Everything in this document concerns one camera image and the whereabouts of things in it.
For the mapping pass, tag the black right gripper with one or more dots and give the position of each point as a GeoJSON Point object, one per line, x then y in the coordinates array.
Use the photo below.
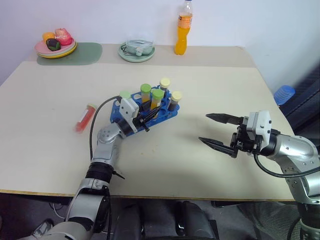
{"type": "Point", "coordinates": [246, 141]}

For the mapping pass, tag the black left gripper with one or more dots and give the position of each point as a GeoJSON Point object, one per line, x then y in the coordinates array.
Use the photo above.
{"type": "Point", "coordinates": [140, 121]}

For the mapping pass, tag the yellow tube with green cap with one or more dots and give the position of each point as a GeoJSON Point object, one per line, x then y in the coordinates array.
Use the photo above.
{"type": "Point", "coordinates": [157, 98]}

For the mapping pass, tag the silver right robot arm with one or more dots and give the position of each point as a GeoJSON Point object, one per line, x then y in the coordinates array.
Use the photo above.
{"type": "Point", "coordinates": [297, 155]}

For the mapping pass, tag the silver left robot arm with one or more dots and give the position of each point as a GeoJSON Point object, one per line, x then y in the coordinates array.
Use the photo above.
{"type": "Point", "coordinates": [105, 152]}

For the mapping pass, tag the blue test tube rack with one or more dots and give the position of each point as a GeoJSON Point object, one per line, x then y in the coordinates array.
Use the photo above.
{"type": "Point", "coordinates": [165, 112]}

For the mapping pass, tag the red test tube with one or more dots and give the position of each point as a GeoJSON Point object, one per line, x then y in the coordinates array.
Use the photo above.
{"type": "Point", "coordinates": [84, 118]}

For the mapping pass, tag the orange tube with green cap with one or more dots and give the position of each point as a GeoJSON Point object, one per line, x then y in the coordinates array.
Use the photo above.
{"type": "Point", "coordinates": [145, 94]}

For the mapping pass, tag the tube with pale green cap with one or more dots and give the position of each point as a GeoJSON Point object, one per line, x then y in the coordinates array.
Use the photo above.
{"type": "Point", "coordinates": [124, 94]}

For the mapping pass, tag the dark tube with yellow cap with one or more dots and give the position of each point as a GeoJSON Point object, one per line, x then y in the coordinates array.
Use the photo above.
{"type": "Point", "coordinates": [175, 100]}

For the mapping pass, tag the clear tube with yellow cap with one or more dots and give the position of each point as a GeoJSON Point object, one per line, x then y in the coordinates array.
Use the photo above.
{"type": "Point", "coordinates": [165, 83]}

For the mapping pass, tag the pale green plate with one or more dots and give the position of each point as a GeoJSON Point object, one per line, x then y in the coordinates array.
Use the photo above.
{"type": "Point", "coordinates": [136, 58]}

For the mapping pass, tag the clear plastic bag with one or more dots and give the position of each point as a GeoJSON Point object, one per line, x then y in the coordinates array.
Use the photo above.
{"type": "Point", "coordinates": [137, 46]}

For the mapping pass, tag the blue cup stack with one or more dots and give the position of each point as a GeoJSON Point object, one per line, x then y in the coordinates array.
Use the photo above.
{"type": "Point", "coordinates": [284, 94]}

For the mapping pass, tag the orange soda bottle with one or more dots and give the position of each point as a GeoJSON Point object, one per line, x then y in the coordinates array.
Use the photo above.
{"type": "Point", "coordinates": [182, 35]}

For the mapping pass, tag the green placemat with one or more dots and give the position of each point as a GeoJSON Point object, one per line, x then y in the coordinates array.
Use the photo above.
{"type": "Point", "coordinates": [86, 53]}

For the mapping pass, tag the black chair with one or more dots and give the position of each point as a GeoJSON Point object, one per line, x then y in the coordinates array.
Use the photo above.
{"type": "Point", "coordinates": [306, 100]}

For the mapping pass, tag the dark rounded shape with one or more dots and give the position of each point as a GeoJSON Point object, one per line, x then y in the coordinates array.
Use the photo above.
{"type": "Point", "coordinates": [196, 221]}

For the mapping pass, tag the yellow plate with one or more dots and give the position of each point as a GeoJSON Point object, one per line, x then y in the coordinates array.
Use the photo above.
{"type": "Point", "coordinates": [65, 53]}

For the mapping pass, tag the pink toy peach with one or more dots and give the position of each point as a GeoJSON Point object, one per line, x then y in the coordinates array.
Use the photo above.
{"type": "Point", "coordinates": [63, 36]}

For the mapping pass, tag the dark toy mangosteen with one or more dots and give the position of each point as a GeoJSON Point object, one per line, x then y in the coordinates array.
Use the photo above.
{"type": "Point", "coordinates": [52, 44]}

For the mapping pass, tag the pink plate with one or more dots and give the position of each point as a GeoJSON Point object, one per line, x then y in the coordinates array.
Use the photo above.
{"type": "Point", "coordinates": [41, 47]}

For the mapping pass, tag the orange toy fruit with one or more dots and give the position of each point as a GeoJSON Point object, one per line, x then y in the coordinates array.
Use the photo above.
{"type": "Point", "coordinates": [47, 36]}

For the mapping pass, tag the grey shoe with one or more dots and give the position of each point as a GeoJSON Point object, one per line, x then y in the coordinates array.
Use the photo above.
{"type": "Point", "coordinates": [43, 228]}

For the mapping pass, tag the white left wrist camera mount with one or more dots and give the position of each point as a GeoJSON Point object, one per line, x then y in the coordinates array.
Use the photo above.
{"type": "Point", "coordinates": [128, 108]}

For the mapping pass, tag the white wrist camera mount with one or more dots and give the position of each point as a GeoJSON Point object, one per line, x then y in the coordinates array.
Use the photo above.
{"type": "Point", "coordinates": [261, 123]}
{"type": "Point", "coordinates": [128, 108]}

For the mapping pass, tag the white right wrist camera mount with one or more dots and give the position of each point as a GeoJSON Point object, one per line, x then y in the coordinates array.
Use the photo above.
{"type": "Point", "coordinates": [261, 123]}

